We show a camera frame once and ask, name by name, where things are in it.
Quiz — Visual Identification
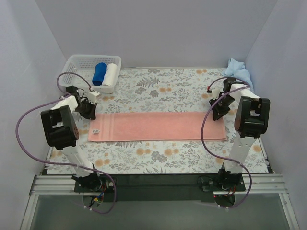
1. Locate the floral table mat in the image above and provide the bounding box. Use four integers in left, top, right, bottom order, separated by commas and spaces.
47, 67, 271, 175

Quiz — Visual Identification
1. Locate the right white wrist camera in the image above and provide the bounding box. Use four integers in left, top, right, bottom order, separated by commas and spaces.
207, 88, 221, 100

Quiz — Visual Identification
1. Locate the white rolled towel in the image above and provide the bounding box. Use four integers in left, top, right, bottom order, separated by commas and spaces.
102, 63, 118, 86

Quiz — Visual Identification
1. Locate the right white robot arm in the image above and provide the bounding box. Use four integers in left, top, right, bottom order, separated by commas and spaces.
207, 77, 271, 189

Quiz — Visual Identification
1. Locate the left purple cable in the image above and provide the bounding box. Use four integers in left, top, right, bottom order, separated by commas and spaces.
15, 72, 118, 214

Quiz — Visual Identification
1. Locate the pink towel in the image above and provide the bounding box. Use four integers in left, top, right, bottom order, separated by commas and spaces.
88, 112, 227, 142

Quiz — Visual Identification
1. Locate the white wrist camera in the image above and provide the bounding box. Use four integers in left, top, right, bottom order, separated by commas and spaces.
207, 88, 221, 100
86, 91, 100, 104

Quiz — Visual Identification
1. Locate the blue rolled towel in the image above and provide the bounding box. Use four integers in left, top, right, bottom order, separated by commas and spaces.
92, 62, 107, 86

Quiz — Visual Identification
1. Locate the light blue crumpled towel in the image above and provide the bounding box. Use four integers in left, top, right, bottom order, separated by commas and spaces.
221, 58, 254, 92

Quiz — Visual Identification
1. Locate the aluminium rail frame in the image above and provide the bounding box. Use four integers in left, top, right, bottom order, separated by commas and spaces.
21, 173, 300, 230

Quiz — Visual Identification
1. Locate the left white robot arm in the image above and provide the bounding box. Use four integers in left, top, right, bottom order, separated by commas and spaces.
41, 86, 102, 192

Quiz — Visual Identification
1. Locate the white plastic basket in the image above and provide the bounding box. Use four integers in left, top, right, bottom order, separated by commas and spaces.
59, 55, 121, 93

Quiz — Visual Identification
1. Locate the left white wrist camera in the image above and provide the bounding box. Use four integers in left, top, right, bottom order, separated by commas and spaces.
86, 91, 100, 104

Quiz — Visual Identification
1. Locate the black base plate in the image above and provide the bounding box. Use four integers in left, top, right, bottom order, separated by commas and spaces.
74, 174, 247, 203

